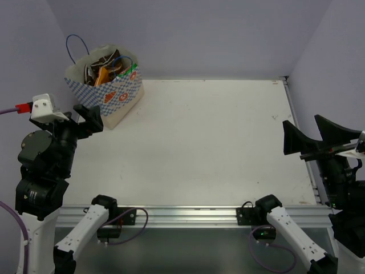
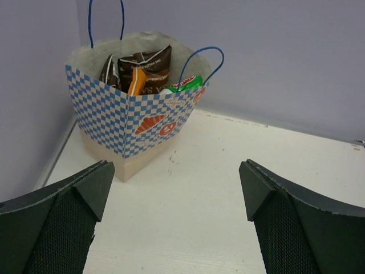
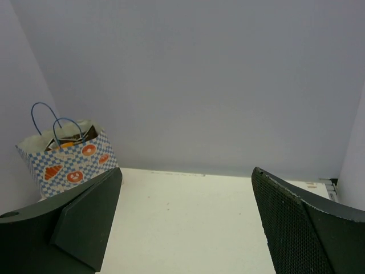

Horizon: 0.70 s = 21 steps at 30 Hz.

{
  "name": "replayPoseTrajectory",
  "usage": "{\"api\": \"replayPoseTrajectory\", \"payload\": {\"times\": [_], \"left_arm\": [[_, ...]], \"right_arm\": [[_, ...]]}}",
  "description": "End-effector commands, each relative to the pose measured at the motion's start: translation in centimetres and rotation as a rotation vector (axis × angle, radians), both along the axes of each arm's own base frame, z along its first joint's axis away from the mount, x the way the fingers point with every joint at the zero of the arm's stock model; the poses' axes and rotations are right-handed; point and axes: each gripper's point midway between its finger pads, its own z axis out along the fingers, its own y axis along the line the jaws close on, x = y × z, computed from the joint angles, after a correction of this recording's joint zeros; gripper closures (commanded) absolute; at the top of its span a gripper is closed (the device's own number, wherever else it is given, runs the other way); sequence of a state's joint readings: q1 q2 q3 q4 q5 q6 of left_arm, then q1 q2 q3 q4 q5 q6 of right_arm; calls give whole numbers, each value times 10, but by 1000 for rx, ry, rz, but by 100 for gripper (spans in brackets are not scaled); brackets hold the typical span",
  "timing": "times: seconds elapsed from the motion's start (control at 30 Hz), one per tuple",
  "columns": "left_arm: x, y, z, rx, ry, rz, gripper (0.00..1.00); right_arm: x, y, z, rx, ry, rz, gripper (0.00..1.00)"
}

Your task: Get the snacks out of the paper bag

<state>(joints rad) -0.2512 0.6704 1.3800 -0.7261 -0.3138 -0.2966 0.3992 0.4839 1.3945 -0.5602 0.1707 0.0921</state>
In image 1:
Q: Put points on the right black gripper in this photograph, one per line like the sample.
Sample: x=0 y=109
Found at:
x=333 y=135

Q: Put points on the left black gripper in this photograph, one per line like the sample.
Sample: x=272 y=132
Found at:
x=71 y=125

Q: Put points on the blue checkered paper bag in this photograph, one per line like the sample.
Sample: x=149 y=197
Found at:
x=114 y=98

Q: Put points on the orange chips bag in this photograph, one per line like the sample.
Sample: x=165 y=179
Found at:
x=103 y=76

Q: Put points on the brown sea salt chips bag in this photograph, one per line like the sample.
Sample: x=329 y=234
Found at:
x=111 y=62

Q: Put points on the green Chuba snack bag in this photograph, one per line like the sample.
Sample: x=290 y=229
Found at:
x=127 y=70

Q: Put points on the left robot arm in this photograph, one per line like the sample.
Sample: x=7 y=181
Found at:
x=46 y=158

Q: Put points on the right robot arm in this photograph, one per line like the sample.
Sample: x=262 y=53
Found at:
x=346 y=200

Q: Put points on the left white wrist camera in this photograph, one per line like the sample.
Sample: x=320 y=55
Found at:
x=44 y=110

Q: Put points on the aluminium right side rail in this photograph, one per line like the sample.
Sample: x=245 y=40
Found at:
x=295 y=141

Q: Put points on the aluminium rail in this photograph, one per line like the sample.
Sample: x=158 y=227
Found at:
x=295 y=141
x=306 y=216

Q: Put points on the aluminium front rail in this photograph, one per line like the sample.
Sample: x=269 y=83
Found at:
x=306 y=216

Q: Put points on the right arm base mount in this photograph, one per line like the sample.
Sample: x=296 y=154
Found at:
x=247 y=216

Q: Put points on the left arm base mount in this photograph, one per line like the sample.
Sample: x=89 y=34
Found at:
x=110 y=233

